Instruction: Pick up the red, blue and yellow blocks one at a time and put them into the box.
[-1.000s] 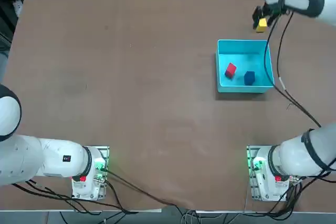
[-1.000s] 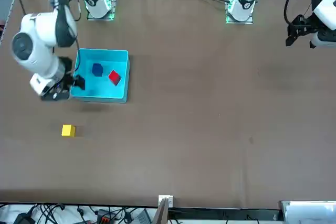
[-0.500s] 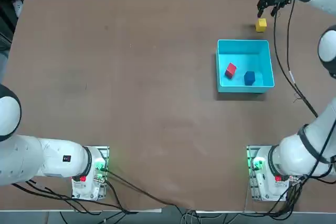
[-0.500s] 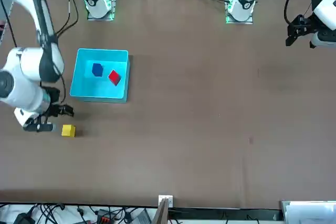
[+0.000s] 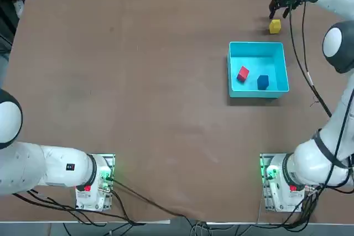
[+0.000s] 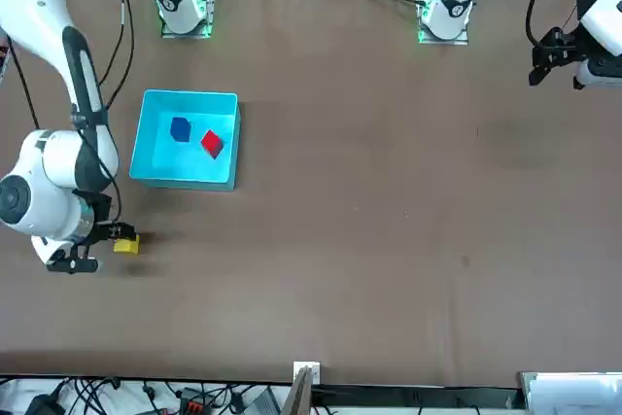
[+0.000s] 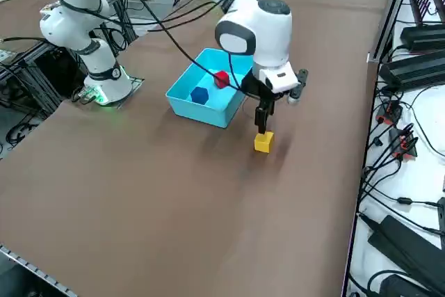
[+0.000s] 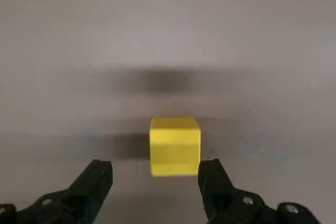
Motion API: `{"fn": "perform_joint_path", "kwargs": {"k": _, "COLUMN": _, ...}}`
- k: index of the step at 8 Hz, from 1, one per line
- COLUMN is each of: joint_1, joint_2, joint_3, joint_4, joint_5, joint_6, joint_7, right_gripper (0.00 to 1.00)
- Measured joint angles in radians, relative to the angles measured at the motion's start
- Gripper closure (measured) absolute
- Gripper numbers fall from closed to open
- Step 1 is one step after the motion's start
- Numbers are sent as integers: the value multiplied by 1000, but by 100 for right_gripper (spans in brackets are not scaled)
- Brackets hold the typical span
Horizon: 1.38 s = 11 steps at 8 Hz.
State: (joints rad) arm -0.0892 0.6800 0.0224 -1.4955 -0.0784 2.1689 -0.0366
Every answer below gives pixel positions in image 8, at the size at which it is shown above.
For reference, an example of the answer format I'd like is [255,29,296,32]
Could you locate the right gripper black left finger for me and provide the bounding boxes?
[0,159,113,224]

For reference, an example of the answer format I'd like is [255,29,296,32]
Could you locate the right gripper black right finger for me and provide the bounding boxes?
[197,158,322,224]

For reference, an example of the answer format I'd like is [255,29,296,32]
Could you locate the yellow block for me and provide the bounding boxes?
[149,115,202,177]

